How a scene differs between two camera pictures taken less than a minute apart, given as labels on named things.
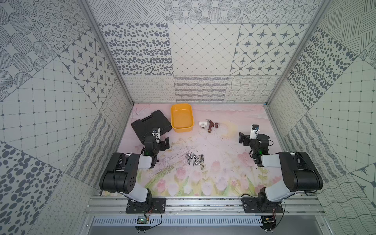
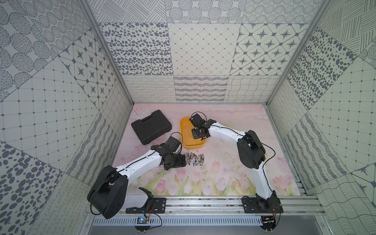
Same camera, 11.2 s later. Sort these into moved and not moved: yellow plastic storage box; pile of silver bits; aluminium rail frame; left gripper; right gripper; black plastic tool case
Moved: yellow plastic storage box; left gripper; right gripper
Not moved: black plastic tool case; aluminium rail frame; pile of silver bits
